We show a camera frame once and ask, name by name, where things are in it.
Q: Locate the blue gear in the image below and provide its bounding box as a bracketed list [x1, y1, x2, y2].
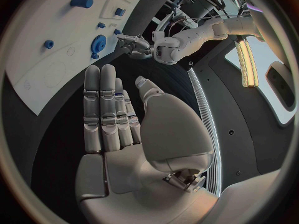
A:
[90, 34, 107, 56]

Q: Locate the white task board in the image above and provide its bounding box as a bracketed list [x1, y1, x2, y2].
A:
[4, 0, 154, 116]

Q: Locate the glowing light bar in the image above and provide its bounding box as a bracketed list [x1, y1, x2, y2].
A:
[234, 39, 260, 89]

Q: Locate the blue cylinder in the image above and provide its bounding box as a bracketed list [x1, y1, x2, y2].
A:
[70, 0, 95, 9]

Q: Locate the white cable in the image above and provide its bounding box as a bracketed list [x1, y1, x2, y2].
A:
[167, 14, 237, 37]

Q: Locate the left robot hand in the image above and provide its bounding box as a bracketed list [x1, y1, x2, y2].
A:
[116, 33, 155, 60]

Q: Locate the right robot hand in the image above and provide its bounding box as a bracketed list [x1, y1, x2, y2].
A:
[74, 64, 221, 224]

